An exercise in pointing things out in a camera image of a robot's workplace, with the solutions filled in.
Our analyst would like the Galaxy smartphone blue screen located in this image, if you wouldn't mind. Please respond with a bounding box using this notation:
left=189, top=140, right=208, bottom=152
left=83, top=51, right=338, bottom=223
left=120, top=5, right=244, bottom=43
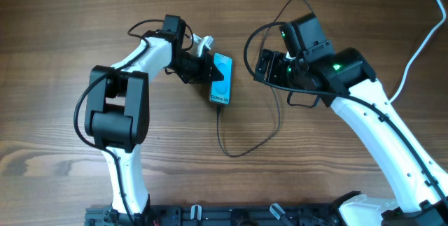
left=209, top=52, right=234, bottom=106

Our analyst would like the black USB charging cable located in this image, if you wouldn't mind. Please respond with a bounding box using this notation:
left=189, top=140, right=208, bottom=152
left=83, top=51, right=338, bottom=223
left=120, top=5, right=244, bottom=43
left=215, top=0, right=316, bottom=159

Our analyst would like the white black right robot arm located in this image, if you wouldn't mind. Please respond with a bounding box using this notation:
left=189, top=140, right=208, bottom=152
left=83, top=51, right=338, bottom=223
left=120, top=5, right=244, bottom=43
left=252, top=13, right=447, bottom=225

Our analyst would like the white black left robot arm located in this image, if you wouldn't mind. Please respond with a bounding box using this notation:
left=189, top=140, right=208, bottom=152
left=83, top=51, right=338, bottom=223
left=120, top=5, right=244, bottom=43
left=76, top=15, right=233, bottom=225

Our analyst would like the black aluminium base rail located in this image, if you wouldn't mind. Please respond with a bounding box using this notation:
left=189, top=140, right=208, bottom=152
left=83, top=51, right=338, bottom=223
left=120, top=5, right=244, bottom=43
left=84, top=203, right=351, bottom=226

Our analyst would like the white power strip cord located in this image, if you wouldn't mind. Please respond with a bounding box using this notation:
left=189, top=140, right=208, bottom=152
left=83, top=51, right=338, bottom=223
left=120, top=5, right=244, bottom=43
left=388, top=0, right=448, bottom=104

